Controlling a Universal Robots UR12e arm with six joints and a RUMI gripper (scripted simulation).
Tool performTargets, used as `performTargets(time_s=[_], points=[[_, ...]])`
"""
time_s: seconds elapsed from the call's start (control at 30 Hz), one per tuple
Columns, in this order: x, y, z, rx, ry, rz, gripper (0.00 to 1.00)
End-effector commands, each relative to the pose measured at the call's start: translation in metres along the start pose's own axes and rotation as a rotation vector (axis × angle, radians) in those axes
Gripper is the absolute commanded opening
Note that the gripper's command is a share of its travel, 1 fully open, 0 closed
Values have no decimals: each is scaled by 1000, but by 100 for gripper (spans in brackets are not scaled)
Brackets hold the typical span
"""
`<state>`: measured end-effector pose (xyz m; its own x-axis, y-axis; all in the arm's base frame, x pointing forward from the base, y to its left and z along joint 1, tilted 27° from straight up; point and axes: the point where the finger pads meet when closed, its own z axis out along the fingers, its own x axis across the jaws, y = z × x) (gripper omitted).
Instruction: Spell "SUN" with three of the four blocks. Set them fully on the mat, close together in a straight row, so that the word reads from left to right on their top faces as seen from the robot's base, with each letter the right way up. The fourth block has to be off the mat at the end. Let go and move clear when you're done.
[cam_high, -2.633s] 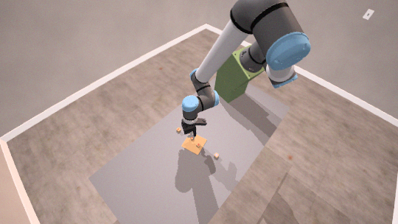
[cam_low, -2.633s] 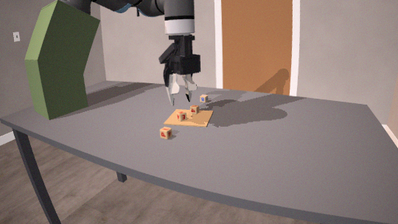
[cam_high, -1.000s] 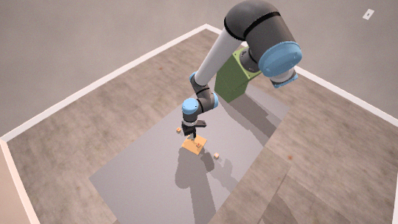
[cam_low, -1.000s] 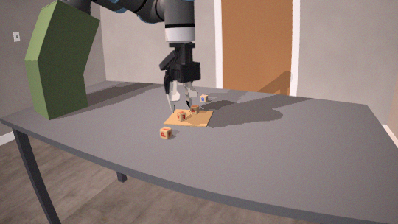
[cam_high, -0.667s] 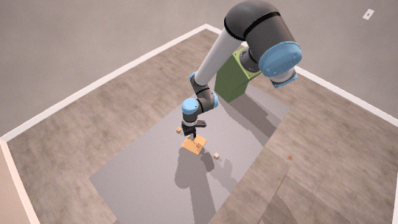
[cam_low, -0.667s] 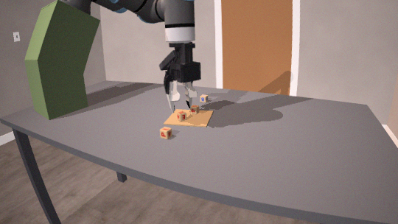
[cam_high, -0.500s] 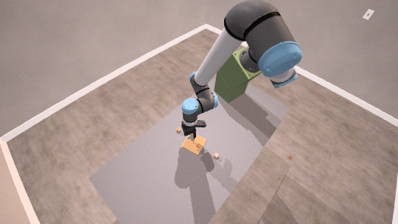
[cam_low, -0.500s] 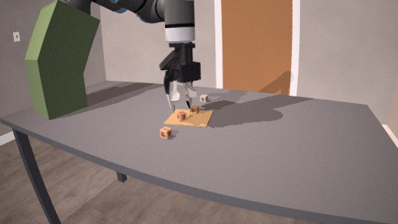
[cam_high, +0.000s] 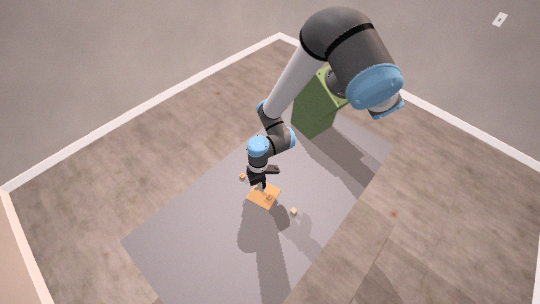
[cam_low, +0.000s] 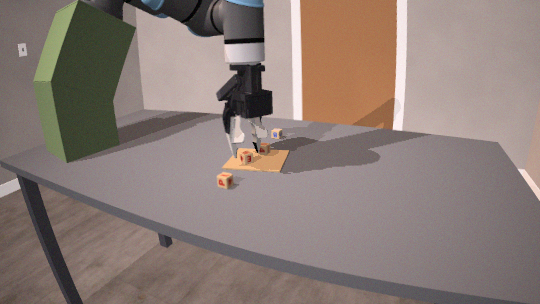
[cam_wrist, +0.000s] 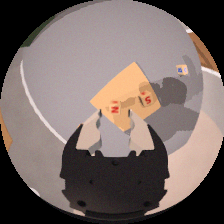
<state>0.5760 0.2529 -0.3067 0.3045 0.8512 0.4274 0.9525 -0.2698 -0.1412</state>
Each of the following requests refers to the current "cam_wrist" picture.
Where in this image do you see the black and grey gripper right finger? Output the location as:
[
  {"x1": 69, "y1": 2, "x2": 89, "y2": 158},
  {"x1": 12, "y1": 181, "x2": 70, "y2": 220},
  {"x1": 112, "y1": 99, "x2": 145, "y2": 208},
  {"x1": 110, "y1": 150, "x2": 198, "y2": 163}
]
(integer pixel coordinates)
[{"x1": 128, "y1": 109, "x2": 170, "y2": 179}]

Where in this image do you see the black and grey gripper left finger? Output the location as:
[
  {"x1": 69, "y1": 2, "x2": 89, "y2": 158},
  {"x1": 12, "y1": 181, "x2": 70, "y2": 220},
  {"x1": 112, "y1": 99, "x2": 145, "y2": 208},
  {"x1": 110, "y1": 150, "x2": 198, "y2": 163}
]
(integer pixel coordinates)
[{"x1": 59, "y1": 109, "x2": 102, "y2": 179}]

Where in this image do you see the peach flat mat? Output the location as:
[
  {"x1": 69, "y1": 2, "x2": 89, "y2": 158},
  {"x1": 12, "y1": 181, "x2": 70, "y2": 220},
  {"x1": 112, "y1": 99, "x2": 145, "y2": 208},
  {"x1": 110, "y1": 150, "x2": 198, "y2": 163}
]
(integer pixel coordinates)
[{"x1": 90, "y1": 62, "x2": 161, "y2": 132}]

